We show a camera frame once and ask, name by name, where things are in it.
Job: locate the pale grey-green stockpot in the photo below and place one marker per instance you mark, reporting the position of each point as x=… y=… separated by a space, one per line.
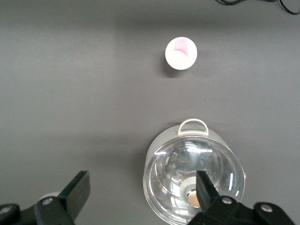
x=164 y=138

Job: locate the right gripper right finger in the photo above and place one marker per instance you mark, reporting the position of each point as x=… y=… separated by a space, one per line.
x=208 y=201

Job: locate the pink plastic cup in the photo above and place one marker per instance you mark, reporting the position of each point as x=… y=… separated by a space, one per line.
x=180 y=56

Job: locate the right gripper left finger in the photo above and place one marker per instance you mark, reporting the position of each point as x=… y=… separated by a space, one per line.
x=75 y=194

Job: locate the glass lid with tan knob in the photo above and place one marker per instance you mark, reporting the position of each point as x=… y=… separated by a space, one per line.
x=168 y=168

